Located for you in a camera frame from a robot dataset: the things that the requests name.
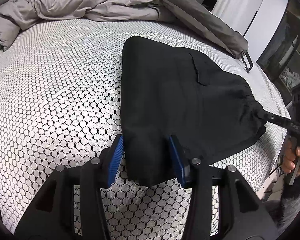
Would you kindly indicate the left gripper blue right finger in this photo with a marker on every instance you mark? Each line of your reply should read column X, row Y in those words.
column 181, row 165

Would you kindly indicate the light grey crumpled blanket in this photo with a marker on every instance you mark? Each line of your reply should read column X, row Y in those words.
column 18, row 15

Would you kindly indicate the black rectangular strap buckle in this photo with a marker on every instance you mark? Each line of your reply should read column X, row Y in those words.
column 246, row 59

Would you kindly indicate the white honeycomb mattress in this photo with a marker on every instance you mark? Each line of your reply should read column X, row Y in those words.
column 60, row 105

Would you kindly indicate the glass door wardrobe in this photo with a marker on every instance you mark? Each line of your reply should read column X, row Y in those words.
column 281, row 58

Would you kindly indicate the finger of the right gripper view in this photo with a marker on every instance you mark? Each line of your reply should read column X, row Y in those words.
column 265, row 116

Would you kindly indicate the dark grey duvet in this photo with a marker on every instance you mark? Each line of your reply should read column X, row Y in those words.
column 205, row 24

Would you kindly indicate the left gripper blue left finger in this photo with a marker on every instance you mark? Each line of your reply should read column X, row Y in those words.
column 110, row 160

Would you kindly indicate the black pants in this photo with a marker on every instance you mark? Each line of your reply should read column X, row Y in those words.
column 168, row 90

